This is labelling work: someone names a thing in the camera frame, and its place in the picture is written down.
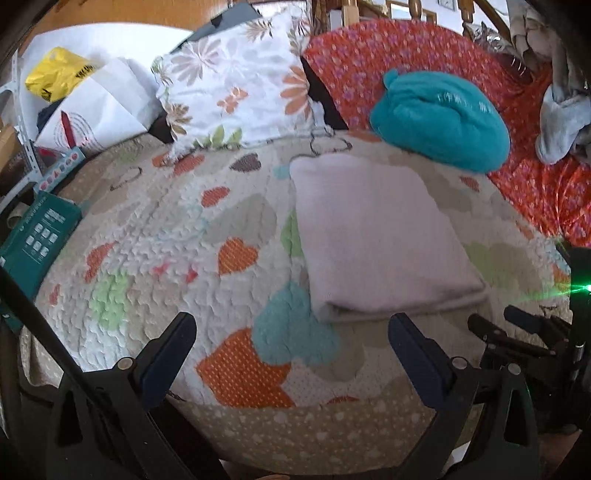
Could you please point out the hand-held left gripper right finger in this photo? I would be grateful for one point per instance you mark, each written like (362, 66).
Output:
(418, 364)

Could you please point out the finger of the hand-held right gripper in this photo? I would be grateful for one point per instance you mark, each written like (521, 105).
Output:
(491, 330)
(531, 321)

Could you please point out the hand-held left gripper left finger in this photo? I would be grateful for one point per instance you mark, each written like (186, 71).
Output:
(167, 362)

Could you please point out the pale pink cloth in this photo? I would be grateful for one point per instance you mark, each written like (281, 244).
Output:
(378, 230)

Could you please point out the red floral blanket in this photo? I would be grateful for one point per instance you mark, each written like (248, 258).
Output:
(531, 194)

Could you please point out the heart print quilt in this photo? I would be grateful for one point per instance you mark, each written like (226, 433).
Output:
(184, 230)

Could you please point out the green cardboard box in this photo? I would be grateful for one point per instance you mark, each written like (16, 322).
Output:
(39, 240)

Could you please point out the light grey cloth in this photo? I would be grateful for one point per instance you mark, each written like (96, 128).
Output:
(561, 122)

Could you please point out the teal towel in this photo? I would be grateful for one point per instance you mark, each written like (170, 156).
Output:
(438, 120)

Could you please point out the colourful flat box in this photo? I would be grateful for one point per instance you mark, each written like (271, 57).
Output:
(60, 168)

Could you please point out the white plastic bag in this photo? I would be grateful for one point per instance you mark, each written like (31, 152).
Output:
(101, 106)

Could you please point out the white metal shelf rack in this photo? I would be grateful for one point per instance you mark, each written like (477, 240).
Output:
(23, 138)

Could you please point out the floral print pillow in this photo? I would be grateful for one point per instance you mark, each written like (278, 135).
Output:
(235, 83)

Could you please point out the beige cloth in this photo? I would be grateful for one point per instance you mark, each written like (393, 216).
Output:
(531, 27)

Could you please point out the yellow plastic bag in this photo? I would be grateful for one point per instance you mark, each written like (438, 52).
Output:
(55, 76)

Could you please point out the wooden headboard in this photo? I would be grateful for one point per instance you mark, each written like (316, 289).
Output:
(364, 11)

